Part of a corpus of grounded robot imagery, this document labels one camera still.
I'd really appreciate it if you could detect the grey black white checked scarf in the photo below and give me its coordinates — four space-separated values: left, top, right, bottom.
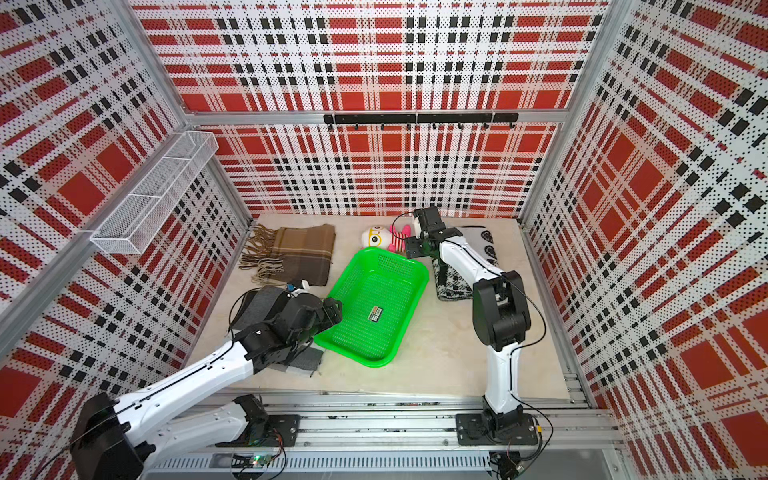
233 286 316 374

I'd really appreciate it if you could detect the black white patterned scarf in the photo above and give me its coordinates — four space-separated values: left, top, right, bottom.
432 225 498 302

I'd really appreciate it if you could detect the green plastic basket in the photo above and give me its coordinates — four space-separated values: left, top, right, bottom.
314 248 428 368

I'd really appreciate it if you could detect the brown plaid fringed scarf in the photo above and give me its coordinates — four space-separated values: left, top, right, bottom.
239 224 336 286

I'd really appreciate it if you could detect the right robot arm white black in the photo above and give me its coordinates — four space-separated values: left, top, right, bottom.
405 206 535 441

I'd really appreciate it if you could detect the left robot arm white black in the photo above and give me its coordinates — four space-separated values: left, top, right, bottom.
68 287 343 479

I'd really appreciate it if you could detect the white pink plush toy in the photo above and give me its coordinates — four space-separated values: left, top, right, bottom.
361 224 413 254

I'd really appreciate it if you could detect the green circuit board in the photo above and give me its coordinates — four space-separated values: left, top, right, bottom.
230 453 282 471

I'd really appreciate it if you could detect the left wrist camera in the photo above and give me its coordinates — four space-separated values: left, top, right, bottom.
285 280 310 297

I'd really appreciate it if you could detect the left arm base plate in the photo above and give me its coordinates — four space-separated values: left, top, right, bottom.
215 415 301 448

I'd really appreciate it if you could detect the aluminium mounting rail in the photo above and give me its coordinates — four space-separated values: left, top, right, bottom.
128 389 619 457

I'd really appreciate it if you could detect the black hook rail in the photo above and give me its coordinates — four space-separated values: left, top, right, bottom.
323 112 520 127

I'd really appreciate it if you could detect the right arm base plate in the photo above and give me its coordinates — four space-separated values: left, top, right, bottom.
455 411 539 446

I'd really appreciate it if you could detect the white wire mesh shelf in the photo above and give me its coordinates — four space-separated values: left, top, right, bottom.
90 130 218 255

